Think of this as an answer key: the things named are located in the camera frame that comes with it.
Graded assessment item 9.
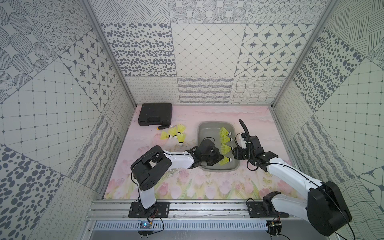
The white perforated cable duct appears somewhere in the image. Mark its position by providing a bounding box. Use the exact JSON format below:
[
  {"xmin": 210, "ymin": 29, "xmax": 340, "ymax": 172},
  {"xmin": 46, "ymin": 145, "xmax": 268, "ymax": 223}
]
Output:
[{"xmin": 94, "ymin": 220, "xmax": 268, "ymax": 231}]

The yellow shuttlecock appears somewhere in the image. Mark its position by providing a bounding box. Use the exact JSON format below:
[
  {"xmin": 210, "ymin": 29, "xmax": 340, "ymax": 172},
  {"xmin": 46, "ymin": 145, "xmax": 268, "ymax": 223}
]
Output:
[
  {"xmin": 220, "ymin": 144, "xmax": 234, "ymax": 155},
  {"xmin": 160, "ymin": 131, "xmax": 171, "ymax": 140},
  {"xmin": 219, "ymin": 127, "xmax": 232, "ymax": 136},
  {"xmin": 177, "ymin": 133, "xmax": 186, "ymax": 146},
  {"xmin": 220, "ymin": 135, "xmax": 233, "ymax": 144},
  {"xmin": 177, "ymin": 124, "xmax": 187, "ymax": 134},
  {"xmin": 218, "ymin": 157, "xmax": 232, "ymax": 166},
  {"xmin": 168, "ymin": 127, "xmax": 178, "ymax": 139}
]

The small green circuit board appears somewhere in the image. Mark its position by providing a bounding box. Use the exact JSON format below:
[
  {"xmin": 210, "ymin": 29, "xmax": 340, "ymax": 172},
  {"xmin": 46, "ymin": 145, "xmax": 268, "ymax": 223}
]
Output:
[{"xmin": 139, "ymin": 221, "xmax": 153, "ymax": 230}]

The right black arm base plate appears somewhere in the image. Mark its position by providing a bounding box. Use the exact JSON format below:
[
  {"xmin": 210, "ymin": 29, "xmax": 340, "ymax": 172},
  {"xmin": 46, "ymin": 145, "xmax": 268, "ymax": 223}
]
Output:
[{"xmin": 246, "ymin": 191, "xmax": 290, "ymax": 218}]

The aluminium mounting rail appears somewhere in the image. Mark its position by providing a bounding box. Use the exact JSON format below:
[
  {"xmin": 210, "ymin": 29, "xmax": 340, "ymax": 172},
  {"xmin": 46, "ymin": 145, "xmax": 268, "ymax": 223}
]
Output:
[{"xmin": 85, "ymin": 199, "xmax": 332, "ymax": 221}]

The black connector box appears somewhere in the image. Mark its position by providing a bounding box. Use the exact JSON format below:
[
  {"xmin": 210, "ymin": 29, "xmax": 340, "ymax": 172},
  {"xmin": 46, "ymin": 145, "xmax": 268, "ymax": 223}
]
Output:
[{"xmin": 267, "ymin": 221, "xmax": 282, "ymax": 236}]

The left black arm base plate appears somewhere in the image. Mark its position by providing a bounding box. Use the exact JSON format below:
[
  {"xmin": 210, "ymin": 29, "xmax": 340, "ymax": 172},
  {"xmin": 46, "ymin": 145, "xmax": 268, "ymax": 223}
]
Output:
[{"xmin": 129, "ymin": 202, "xmax": 170, "ymax": 219}]

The grey plastic storage box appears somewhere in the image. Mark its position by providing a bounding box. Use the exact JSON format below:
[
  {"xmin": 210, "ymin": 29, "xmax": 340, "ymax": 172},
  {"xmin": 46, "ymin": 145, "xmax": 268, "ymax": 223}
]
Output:
[{"xmin": 197, "ymin": 121, "xmax": 240, "ymax": 173}]

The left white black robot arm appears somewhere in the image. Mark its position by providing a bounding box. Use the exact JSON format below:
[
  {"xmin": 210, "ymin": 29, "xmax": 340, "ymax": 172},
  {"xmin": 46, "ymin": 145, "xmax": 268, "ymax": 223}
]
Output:
[{"xmin": 131, "ymin": 139, "xmax": 225, "ymax": 210}]

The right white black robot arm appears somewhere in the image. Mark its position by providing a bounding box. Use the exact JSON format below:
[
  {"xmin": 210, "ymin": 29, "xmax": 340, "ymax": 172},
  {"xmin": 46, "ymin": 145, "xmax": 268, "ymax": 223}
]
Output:
[{"xmin": 232, "ymin": 133, "xmax": 353, "ymax": 237}]

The pink floral table mat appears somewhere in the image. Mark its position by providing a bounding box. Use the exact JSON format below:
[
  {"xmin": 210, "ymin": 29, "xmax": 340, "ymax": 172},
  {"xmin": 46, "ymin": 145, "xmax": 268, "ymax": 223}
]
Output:
[{"xmin": 105, "ymin": 106, "xmax": 297, "ymax": 200}]

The black plastic tool case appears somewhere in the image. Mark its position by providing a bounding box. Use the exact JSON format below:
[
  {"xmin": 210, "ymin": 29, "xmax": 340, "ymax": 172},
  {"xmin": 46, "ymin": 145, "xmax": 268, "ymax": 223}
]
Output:
[{"xmin": 138, "ymin": 103, "xmax": 173, "ymax": 127}]

